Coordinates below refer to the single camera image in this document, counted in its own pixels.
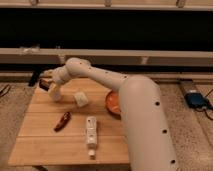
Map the black orange eraser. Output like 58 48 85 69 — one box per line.
39 79 50 91

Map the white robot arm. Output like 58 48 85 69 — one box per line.
52 58 181 171

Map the white square sponge block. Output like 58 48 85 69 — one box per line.
74 91 89 107

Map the dark red chili pepper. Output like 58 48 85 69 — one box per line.
54 112 71 132

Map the wooden table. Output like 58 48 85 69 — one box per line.
8 78 129 166

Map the white tube bottle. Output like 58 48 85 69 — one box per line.
86 116 98 159

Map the orange bowl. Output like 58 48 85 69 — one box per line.
105 91 121 116

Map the blue device on floor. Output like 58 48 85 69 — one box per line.
184 93 208 108

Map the black cable left floor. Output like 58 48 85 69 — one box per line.
0 83 12 98

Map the grey metal rail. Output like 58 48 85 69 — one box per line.
0 47 213 67

